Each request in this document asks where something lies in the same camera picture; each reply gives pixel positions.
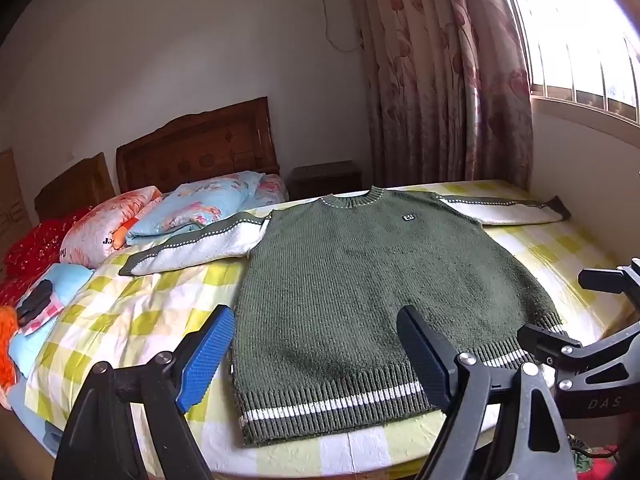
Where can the small wooden headboard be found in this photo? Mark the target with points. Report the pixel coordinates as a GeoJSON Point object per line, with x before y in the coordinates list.
{"type": "Point", "coordinates": [75, 190]}

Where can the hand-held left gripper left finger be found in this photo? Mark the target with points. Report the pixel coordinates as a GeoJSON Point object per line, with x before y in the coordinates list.
{"type": "Point", "coordinates": [207, 360]}

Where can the orange fluffy item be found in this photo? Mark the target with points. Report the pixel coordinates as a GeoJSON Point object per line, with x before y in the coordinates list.
{"type": "Point", "coordinates": [7, 345]}

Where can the yellow checked bed sheet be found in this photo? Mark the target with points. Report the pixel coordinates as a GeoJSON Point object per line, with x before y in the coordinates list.
{"type": "Point", "coordinates": [150, 320]}

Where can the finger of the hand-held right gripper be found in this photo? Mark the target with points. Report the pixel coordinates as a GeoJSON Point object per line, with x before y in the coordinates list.
{"type": "Point", "coordinates": [607, 280]}
{"type": "Point", "coordinates": [547, 341]}

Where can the wooden wardrobe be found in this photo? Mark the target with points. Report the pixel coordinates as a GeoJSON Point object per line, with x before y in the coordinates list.
{"type": "Point", "coordinates": [12, 210]}

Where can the green knit sweater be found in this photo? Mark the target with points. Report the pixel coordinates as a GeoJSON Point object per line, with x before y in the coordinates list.
{"type": "Point", "coordinates": [350, 285]}

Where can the light blue floral quilt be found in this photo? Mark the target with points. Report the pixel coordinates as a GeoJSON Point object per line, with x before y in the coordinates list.
{"type": "Point", "coordinates": [200, 205]}

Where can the dark wooden nightstand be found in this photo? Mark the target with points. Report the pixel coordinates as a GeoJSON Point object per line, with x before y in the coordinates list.
{"type": "Point", "coordinates": [325, 180]}

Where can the pink floral curtain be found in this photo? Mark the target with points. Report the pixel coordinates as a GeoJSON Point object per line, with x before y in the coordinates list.
{"type": "Point", "coordinates": [430, 75]}

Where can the pink checked cloth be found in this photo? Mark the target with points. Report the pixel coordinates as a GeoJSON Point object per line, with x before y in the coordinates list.
{"type": "Point", "coordinates": [52, 310]}

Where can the barred window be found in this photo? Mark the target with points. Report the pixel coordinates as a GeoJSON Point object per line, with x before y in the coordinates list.
{"type": "Point", "coordinates": [580, 35]}

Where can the black object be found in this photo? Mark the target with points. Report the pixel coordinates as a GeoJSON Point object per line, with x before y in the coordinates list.
{"type": "Point", "coordinates": [34, 302]}

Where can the large wooden headboard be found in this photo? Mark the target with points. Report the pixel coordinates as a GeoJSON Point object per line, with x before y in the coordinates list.
{"type": "Point", "coordinates": [200, 150]}

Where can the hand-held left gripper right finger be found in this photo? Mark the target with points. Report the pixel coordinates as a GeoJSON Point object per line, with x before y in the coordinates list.
{"type": "Point", "coordinates": [425, 360]}

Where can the orange floral pillow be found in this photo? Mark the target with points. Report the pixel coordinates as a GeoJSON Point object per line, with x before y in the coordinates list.
{"type": "Point", "coordinates": [100, 225]}

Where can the red patterned blanket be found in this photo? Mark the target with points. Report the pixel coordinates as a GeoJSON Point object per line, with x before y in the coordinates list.
{"type": "Point", "coordinates": [35, 245]}

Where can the plain light blue pillow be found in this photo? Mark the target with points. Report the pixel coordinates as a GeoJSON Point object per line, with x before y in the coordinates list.
{"type": "Point", "coordinates": [70, 280]}

